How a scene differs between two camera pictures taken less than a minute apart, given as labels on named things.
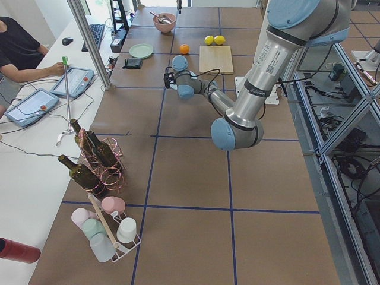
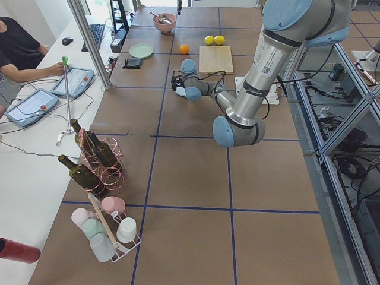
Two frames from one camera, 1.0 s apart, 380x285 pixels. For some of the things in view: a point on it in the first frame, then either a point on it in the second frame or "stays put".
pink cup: (111, 203) stays put
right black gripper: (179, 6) stays put
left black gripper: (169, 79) to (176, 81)
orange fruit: (184, 48) stays put
